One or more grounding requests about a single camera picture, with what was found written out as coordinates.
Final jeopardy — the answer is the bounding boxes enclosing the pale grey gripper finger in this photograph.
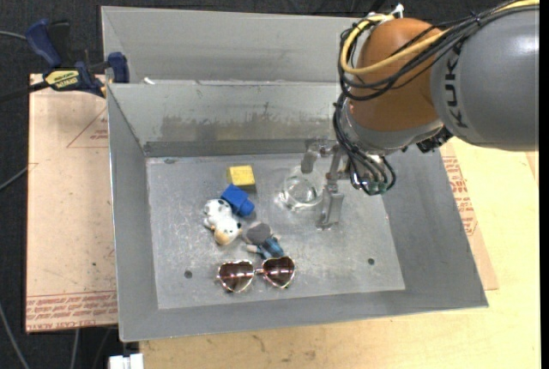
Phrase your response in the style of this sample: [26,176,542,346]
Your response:
[300,141,323,174]
[316,185,346,231]

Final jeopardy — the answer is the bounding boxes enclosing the clear glass bowl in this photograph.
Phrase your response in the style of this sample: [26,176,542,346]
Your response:
[277,164,323,213]

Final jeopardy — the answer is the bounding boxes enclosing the yellow sponge block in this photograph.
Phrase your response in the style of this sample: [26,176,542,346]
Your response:
[226,164,257,192]

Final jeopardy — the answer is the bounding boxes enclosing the grey and blue toy figure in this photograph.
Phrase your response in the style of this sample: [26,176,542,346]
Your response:
[240,221,286,261]

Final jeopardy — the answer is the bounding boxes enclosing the heart-shaped sunglasses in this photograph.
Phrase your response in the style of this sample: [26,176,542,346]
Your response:
[215,255,298,294]

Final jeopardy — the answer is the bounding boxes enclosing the blue plastic block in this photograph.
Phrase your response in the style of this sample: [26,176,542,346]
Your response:
[220,183,256,218]

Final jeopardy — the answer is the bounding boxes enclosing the white toy cow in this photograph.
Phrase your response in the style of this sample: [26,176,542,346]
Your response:
[202,197,244,247]

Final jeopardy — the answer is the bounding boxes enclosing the grey metal bin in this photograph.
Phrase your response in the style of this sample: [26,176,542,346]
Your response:
[100,5,490,343]

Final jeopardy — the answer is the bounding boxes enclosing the brown cardboard board red print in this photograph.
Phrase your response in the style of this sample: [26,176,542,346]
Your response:
[25,72,500,335]

